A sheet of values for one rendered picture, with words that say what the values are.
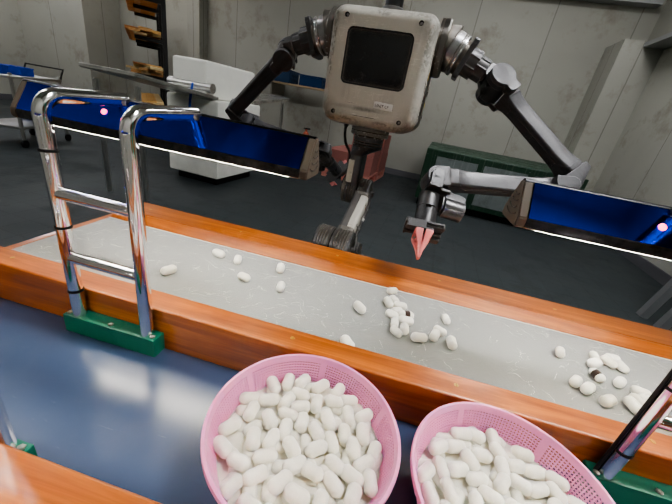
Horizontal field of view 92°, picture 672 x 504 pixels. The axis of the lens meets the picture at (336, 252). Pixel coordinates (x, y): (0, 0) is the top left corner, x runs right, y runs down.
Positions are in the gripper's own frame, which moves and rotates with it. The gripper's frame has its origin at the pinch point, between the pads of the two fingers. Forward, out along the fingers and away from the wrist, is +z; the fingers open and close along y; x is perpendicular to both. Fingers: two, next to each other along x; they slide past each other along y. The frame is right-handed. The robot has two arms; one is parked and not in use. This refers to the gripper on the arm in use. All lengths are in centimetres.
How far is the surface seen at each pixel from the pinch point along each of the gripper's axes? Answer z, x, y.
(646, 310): -98, 185, 213
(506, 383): 27.0, -8.0, 19.5
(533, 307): 2.0, 9.8, 33.7
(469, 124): -510, 380, 104
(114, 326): 37, -14, -56
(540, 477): 40.7, -19.3, 19.7
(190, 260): 16, 1, -57
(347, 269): 4.9, 8.4, -17.4
